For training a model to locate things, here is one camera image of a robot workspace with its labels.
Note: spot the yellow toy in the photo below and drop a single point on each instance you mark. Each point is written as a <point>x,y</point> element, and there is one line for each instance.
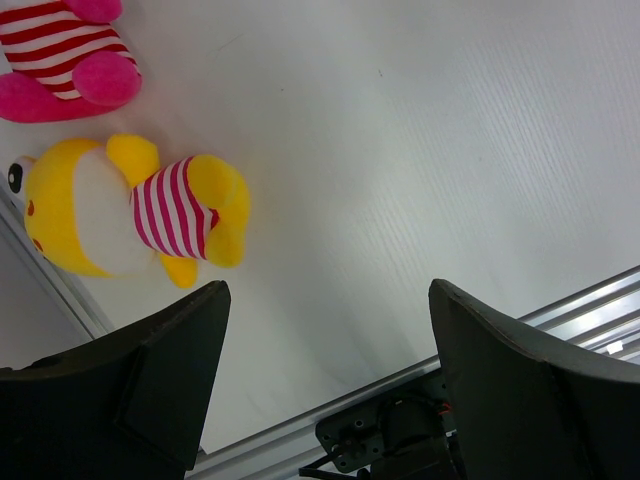
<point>110,210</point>

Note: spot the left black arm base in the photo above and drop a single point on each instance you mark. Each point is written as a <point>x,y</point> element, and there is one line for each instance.
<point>406,432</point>

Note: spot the aluminium front rail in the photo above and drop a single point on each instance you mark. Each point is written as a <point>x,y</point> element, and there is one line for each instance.
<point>603,319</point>

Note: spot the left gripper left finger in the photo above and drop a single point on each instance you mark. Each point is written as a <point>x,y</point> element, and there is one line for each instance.
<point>129,405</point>

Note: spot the left aluminium frame post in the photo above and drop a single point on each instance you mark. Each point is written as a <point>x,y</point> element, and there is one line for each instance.
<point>65,290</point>

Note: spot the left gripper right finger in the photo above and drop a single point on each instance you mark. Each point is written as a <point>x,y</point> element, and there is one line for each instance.
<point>528,405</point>

